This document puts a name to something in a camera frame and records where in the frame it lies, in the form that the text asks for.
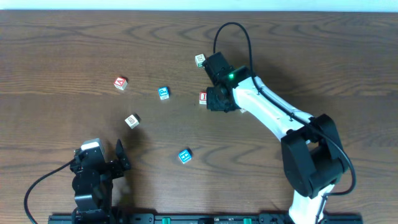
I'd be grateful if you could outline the black cable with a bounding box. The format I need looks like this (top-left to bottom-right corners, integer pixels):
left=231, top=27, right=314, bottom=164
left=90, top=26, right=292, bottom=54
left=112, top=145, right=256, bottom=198
left=213, top=21, right=357, bottom=224
left=24, top=158, right=77, bottom=224

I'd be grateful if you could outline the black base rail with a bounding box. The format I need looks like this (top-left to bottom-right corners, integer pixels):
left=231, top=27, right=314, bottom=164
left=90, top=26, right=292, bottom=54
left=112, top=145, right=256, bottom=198
left=47, top=213, right=364, bottom=224

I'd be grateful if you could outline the left black cable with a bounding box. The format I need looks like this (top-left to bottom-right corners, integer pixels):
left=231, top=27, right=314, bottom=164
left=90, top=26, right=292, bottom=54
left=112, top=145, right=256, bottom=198
left=24, top=158, right=77, bottom=224

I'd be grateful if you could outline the blue letter P block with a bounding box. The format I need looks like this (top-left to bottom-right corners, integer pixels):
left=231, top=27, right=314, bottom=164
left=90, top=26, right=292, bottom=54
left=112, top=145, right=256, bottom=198
left=158, top=86, right=170, bottom=100

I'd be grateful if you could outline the blue letter H block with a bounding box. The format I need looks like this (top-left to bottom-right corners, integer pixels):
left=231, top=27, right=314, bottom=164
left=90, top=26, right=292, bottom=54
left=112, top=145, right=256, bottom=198
left=178, top=149, right=193, bottom=164

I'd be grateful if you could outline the red letter A block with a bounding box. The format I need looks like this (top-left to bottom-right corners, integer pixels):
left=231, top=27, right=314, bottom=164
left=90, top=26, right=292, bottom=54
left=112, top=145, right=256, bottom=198
left=113, top=77, right=128, bottom=90

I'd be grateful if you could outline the right black cable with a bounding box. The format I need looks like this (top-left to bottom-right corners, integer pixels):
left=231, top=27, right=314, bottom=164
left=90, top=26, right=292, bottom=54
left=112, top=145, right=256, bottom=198
left=213, top=21, right=357, bottom=224

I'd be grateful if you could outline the pineapple green B block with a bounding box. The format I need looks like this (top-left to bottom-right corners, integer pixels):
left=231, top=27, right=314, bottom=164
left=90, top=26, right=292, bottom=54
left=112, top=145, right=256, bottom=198
left=124, top=114, right=140, bottom=129

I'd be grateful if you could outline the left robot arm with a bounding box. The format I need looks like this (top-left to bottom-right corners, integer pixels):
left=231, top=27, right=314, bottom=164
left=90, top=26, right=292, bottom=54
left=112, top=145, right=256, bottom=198
left=70, top=138, right=131, bottom=223

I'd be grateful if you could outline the red letter I block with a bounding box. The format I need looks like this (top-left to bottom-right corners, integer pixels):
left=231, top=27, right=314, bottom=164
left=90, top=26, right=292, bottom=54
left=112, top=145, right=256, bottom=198
left=199, top=91, right=207, bottom=105

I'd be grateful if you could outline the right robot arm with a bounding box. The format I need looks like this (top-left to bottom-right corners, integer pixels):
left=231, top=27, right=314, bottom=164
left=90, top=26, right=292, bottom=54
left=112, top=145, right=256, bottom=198
left=205, top=65, right=356, bottom=223

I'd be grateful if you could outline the green number 5 block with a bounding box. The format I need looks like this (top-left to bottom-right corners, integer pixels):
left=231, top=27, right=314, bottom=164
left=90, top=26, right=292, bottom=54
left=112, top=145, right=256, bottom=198
left=195, top=54, right=206, bottom=67

